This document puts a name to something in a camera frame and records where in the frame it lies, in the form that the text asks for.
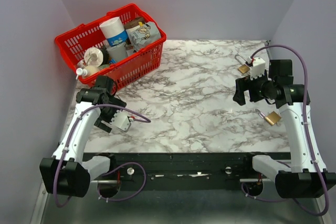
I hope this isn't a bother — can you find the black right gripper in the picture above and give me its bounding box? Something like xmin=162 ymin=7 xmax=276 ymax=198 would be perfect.
xmin=233 ymin=69 xmax=276 ymax=105

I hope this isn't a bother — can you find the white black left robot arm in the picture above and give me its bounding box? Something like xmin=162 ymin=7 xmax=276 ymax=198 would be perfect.
xmin=39 ymin=76 xmax=131 ymax=197

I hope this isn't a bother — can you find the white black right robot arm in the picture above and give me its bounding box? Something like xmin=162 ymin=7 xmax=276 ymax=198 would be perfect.
xmin=233 ymin=57 xmax=335 ymax=198

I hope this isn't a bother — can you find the large brass padlock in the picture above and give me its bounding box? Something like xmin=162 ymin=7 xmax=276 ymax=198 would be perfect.
xmin=255 ymin=109 xmax=281 ymax=126

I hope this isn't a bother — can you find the brass padlock long shackle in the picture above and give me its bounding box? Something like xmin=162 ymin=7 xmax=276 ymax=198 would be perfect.
xmin=234 ymin=55 xmax=250 ymax=74

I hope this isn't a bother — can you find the white pump lotion bottle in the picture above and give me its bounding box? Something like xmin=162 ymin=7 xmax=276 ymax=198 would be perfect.
xmin=76 ymin=65 xmax=99 ymax=80

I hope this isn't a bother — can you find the grey paper cup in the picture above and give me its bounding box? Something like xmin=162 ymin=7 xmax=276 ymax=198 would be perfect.
xmin=107 ymin=42 xmax=128 ymax=63

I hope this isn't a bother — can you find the grey cartoon snack bag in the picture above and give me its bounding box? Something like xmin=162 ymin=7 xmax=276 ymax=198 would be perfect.
xmin=126 ymin=22 xmax=161 ymax=51

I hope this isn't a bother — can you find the white paper towel roll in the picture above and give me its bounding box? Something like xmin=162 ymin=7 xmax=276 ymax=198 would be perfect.
xmin=99 ymin=17 xmax=128 ymax=47

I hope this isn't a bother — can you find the brown chocolate package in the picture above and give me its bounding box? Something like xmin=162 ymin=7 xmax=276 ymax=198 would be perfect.
xmin=124 ymin=17 xmax=146 ymax=30

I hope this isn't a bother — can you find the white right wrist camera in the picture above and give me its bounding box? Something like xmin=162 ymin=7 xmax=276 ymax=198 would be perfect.
xmin=247 ymin=57 xmax=266 ymax=80

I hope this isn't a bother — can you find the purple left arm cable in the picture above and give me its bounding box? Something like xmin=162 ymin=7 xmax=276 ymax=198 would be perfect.
xmin=53 ymin=104 xmax=152 ymax=208

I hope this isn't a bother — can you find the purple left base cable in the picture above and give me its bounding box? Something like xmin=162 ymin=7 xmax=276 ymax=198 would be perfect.
xmin=98 ymin=162 xmax=147 ymax=204

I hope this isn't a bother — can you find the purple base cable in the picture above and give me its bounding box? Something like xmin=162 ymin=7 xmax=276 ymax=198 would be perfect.
xmin=240 ymin=182 xmax=289 ymax=203
xmin=98 ymin=162 xmax=147 ymax=204

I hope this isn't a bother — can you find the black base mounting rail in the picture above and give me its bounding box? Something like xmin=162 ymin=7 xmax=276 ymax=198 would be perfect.
xmin=82 ymin=152 xmax=292 ymax=191

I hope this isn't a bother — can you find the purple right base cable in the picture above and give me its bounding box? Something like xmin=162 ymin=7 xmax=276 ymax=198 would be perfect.
xmin=240 ymin=182 xmax=289 ymax=203

